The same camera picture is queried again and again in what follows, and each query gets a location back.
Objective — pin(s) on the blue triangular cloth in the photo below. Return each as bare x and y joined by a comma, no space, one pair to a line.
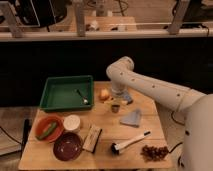
132,119

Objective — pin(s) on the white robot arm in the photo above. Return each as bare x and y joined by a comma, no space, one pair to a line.
197,149

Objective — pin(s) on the orange fruit piece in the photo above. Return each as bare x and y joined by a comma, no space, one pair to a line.
104,94

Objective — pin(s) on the small dark cup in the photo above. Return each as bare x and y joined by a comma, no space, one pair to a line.
115,108

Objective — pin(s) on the white round container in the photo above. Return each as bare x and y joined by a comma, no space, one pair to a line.
72,123

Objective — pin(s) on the white metal rail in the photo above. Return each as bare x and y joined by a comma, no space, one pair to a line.
139,34

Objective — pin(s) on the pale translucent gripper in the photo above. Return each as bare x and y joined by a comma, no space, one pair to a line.
120,95

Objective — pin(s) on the brown raisin pile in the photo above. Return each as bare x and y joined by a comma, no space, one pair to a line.
152,153

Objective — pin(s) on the green plastic tray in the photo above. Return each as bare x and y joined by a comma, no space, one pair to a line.
59,93

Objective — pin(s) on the blue sponge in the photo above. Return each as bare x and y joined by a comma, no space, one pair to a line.
127,97

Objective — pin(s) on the metal spoon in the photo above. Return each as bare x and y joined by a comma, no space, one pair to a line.
85,101

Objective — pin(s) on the purple bowl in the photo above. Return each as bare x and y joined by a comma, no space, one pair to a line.
68,147

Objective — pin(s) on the orange bowl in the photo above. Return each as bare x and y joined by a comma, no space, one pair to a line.
43,125

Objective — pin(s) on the green cucumber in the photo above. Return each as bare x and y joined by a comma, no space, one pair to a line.
46,133

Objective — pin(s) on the white black dish brush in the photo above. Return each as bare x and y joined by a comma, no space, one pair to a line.
118,147

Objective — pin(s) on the wooden board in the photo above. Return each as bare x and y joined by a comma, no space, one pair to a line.
117,138

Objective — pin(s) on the wooden block brush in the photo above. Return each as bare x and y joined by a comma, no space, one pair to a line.
92,138

